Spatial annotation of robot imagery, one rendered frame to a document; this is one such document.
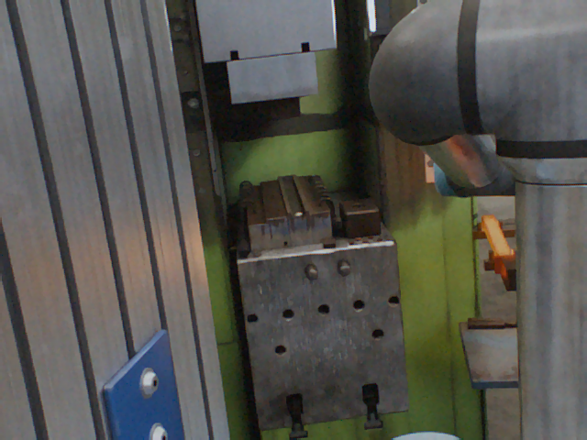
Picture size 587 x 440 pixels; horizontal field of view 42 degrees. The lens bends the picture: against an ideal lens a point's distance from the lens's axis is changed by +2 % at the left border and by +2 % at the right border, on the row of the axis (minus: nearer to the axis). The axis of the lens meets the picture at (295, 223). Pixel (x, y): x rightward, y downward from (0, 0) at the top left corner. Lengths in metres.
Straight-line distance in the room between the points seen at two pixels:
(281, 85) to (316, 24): 0.15
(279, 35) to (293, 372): 0.80
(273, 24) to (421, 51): 1.12
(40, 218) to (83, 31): 0.11
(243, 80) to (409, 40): 1.12
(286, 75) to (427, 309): 0.76
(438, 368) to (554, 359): 1.51
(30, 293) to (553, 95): 0.39
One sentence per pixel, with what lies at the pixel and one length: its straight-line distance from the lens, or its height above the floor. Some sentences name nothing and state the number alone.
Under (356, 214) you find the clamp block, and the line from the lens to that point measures 1.80.
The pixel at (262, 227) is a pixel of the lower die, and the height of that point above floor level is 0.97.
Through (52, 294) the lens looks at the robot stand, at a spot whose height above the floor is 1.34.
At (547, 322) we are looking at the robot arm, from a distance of 0.64.
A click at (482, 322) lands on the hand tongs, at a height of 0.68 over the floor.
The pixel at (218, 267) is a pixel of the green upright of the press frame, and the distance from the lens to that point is 1.97.
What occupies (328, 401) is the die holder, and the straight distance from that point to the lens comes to 1.91.
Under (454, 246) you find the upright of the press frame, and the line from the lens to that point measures 2.04.
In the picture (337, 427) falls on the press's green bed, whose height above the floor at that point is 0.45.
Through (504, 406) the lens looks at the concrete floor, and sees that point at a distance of 2.91.
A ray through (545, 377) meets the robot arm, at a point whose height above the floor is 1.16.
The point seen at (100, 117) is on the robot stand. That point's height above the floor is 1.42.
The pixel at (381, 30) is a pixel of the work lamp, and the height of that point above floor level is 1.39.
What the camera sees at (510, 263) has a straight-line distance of 1.49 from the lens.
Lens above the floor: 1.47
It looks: 16 degrees down
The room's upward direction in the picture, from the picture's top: 6 degrees counter-clockwise
